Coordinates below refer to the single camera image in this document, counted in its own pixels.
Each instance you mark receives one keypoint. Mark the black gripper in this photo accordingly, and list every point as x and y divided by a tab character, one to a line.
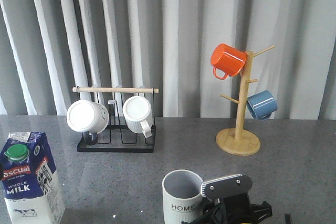
234	209

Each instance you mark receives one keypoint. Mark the white HOME mug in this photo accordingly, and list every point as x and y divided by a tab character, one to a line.
181	196

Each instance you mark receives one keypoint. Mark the blue white milk carton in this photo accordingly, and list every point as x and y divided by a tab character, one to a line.
30	181

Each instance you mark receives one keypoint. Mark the wooden mug tree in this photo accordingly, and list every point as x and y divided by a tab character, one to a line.
238	141

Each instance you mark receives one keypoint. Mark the blue mug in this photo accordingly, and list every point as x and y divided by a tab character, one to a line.
262	105

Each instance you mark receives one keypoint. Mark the white ribbed mug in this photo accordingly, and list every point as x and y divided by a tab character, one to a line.
137	112

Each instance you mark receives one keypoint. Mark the orange mug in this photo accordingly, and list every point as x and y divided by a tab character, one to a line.
227	61

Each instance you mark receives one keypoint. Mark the white smiley mug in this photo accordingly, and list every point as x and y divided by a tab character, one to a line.
89	118

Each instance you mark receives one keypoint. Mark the grey pleated curtain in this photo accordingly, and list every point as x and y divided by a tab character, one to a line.
50	46

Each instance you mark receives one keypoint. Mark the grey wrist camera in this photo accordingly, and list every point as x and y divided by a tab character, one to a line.
226	186

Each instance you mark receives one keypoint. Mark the black wire mug rack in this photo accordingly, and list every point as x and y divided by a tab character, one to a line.
117	137

